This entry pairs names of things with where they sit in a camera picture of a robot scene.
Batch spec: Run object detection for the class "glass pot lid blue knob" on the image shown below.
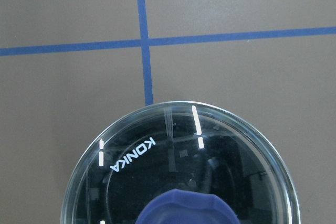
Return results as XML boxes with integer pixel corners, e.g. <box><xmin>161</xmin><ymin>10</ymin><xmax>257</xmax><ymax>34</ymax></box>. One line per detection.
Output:
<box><xmin>60</xmin><ymin>101</ymin><xmax>301</xmax><ymax>223</ymax></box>

